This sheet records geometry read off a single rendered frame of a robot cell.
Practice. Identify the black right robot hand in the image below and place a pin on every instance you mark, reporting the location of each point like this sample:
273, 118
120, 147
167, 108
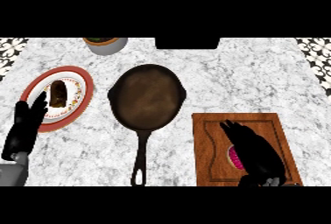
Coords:
259, 151

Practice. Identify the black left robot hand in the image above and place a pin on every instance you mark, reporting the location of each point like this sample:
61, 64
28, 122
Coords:
22, 128

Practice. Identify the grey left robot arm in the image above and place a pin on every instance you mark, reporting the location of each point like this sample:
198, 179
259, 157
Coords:
12, 172

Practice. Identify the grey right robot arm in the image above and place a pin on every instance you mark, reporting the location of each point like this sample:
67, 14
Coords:
272, 182

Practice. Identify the pink cupcake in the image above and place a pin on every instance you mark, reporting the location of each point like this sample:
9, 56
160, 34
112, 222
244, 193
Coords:
235, 159

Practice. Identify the brown wooden cutting board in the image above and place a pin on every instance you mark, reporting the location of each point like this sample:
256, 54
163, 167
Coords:
213, 145

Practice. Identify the dark cast iron pan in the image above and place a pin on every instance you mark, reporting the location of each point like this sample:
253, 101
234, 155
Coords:
146, 97

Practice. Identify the brown pastry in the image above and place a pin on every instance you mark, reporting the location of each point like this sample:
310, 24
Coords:
58, 94

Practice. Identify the red rimmed floral plate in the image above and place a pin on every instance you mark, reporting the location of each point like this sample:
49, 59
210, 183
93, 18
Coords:
81, 96

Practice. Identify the grey plant pot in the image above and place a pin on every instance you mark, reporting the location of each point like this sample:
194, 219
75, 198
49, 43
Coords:
105, 45

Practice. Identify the black appliance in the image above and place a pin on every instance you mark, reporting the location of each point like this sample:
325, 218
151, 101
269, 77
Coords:
188, 43

